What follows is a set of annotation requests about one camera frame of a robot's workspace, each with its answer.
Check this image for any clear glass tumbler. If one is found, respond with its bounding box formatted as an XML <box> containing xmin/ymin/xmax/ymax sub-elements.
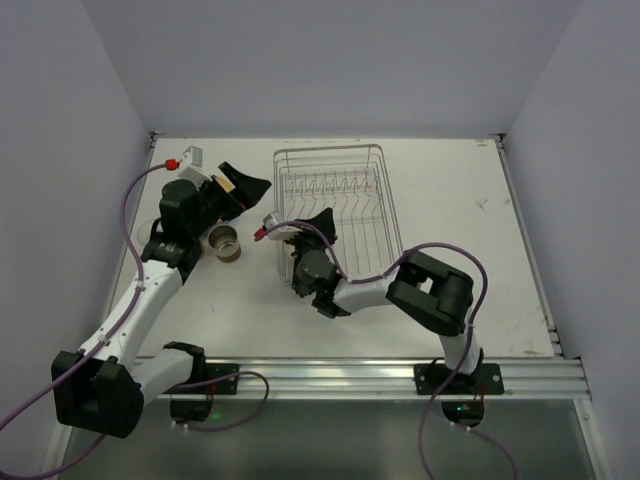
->
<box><xmin>136</xmin><ymin>218</ymin><xmax>159</xmax><ymax>246</ymax></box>

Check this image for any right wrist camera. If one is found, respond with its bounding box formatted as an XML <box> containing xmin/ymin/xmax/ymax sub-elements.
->
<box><xmin>262</xmin><ymin>211</ymin><xmax>301</xmax><ymax>241</ymax></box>

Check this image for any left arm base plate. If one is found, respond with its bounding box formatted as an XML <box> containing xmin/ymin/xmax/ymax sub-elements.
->
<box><xmin>167</xmin><ymin>362</ymin><xmax>240</xmax><ymax>396</ymax></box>

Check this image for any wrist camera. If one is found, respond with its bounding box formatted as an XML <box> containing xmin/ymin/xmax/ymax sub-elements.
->
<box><xmin>262</xmin><ymin>211</ymin><xmax>301</xmax><ymax>241</ymax></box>
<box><xmin>178</xmin><ymin>146</ymin><xmax>211</xmax><ymax>188</ymax></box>

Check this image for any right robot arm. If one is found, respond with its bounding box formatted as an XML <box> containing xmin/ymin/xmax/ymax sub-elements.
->
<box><xmin>284</xmin><ymin>208</ymin><xmax>483</xmax><ymax>376</ymax></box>

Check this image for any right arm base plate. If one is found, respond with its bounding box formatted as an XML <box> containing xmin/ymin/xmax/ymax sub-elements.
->
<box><xmin>413</xmin><ymin>362</ymin><xmax>505</xmax><ymax>396</ymax></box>

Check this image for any wire dish rack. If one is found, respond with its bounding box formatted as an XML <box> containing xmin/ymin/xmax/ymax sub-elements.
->
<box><xmin>273</xmin><ymin>144</ymin><xmax>403</xmax><ymax>277</ymax></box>

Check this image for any white brown cup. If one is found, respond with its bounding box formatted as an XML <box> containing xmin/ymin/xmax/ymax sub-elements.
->
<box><xmin>208</xmin><ymin>224</ymin><xmax>242</xmax><ymax>263</ymax></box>

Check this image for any aluminium mounting rail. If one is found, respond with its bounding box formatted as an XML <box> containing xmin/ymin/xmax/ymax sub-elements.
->
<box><xmin>134</xmin><ymin>355</ymin><xmax>591</xmax><ymax>401</ymax></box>

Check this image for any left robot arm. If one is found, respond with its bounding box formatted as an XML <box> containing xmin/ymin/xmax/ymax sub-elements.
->
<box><xmin>51</xmin><ymin>162</ymin><xmax>271</xmax><ymax>438</ymax></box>

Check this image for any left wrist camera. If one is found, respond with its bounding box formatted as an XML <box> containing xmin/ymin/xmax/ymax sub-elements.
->
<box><xmin>178</xmin><ymin>146</ymin><xmax>211</xmax><ymax>188</ymax></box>

